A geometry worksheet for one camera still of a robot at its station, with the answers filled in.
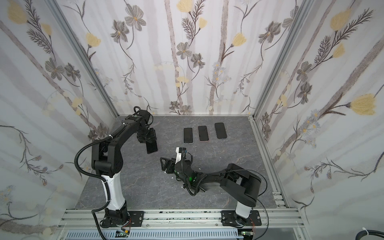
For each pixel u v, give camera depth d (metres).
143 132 0.81
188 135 1.12
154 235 0.70
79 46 0.82
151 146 0.95
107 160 0.53
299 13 0.72
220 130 1.11
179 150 0.75
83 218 0.75
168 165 0.72
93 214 0.68
